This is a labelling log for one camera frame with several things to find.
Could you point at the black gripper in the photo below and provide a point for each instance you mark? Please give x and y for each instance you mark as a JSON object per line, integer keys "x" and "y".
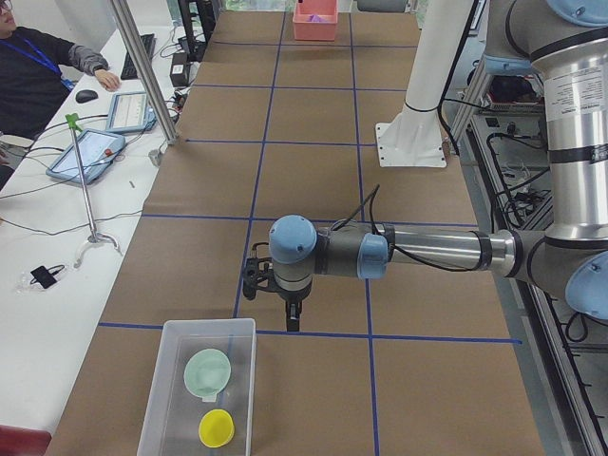
{"x": 293, "y": 298}

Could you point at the mint green bowl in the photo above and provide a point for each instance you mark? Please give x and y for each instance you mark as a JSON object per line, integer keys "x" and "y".
{"x": 207, "y": 373}

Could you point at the yellow plastic cup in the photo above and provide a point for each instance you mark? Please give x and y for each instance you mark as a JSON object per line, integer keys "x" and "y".
{"x": 216, "y": 428}

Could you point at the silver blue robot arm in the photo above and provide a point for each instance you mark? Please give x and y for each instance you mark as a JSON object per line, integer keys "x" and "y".
{"x": 564, "y": 41}

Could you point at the clear plastic box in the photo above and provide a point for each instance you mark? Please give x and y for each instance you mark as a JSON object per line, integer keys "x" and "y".
{"x": 171, "y": 420}

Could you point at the black power adapter box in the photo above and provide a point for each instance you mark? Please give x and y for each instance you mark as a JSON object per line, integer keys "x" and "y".
{"x": 180, "y": 70}

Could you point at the person's hand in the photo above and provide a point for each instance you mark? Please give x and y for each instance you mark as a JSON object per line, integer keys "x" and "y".
{"x": 108, "y": 80}

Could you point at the near blue teach pendant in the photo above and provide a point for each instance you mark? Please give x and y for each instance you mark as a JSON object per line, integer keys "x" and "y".
{"x": 98, "y": 149}

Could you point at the blue teach pendant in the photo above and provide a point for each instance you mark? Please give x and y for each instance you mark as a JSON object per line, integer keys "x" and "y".
{"x": 130, "y": 112}
{"x": 98, "y": 149}

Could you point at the far blue teach pendant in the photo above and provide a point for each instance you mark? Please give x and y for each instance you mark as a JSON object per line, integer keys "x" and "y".
{"x": 130, "y": 112}

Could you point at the pink plastic bin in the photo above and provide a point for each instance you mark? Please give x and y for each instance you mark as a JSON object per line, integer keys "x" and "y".
{"x": 308, "y": 31}

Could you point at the black computer mouse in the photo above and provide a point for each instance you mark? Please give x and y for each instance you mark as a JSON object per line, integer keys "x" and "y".
{"x": 85, "y": 96}

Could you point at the seated person in black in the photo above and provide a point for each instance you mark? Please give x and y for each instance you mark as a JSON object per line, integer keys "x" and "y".
{"x": 33, "y": 86}

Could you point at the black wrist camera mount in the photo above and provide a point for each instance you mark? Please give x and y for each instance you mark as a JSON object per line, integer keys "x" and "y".
{"x": 257, "y": 274}

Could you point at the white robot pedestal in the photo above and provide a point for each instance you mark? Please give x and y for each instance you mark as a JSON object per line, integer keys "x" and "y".
{"x": 414, "y": 137}

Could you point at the aluminium frame post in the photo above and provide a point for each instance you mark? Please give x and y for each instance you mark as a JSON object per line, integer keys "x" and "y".
{"x": 134, "y": 45}

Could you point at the small black device with strap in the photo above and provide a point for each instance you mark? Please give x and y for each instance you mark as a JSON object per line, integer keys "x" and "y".
{"x": 46, "y": 277}

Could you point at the green handled reacher grabber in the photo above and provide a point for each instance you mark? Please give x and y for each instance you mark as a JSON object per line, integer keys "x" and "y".
{"x": 96, "y": 238}

